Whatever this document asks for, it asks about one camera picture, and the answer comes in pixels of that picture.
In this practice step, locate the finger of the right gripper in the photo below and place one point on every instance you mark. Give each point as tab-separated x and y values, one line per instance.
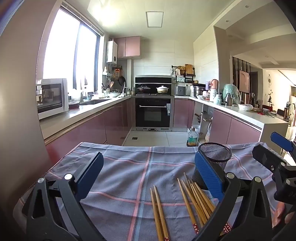
284	143
283	175

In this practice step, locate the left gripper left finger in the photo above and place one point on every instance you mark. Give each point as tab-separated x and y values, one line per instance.
54	208

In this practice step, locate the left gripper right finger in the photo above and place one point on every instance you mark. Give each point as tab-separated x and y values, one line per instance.
253	220

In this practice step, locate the wooden chopstick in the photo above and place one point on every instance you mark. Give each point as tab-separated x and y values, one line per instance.
204	202
161	215
188	207
187	183
211	206
156	217
203	211
200	214

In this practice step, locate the kitchen window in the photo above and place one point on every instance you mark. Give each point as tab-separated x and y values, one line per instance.
72	52

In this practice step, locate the person right hand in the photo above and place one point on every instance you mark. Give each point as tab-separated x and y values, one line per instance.
284	212

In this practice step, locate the black mesh utensil cup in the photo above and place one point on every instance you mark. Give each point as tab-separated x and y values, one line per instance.
216	154

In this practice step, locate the teal desk fan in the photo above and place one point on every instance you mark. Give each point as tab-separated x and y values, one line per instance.
233	91

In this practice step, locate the pink thermos jug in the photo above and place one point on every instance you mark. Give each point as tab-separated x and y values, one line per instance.
214	89

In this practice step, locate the oil bottle on floor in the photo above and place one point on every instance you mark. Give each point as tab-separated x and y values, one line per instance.
192	137

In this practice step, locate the silver rice cooker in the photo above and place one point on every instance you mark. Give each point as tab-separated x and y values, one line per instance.
180	90

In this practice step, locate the white microwave oven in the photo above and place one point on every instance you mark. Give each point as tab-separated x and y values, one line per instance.
51	97

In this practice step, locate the white ceramic pot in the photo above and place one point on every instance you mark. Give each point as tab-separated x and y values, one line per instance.
162	90

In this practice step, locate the black built-in oven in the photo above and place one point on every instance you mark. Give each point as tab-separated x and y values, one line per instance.
154	111

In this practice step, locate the black lidded wok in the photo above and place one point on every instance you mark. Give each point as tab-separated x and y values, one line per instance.
143	89

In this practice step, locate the pink upper cabinet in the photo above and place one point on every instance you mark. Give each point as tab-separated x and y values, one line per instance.
128	47

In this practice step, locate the white water heater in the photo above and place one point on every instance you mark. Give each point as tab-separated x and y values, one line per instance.
111	53

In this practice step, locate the black wall spice rack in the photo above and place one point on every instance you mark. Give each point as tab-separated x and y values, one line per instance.
184	74

